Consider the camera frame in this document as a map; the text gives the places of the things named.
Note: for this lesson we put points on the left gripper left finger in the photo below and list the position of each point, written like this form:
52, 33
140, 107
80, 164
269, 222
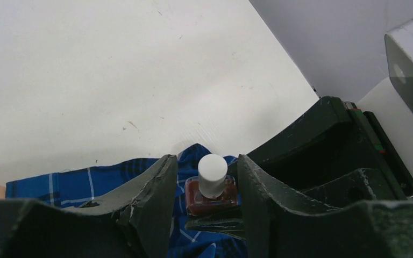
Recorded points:
133, 220

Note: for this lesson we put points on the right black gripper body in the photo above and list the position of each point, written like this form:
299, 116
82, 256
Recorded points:
392, 167

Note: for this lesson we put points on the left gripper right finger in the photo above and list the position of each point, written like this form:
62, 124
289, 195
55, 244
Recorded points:
282, 222

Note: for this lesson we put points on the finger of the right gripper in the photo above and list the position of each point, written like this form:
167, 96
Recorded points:
361, 184
298, 155

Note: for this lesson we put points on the red nail polish bottle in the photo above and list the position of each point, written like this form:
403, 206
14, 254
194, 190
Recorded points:
212, 190

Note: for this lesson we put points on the blue plaid shirt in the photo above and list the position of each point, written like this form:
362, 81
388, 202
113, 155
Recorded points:
73, 188

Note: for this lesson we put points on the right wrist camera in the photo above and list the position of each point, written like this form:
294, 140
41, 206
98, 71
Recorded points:
391, 102

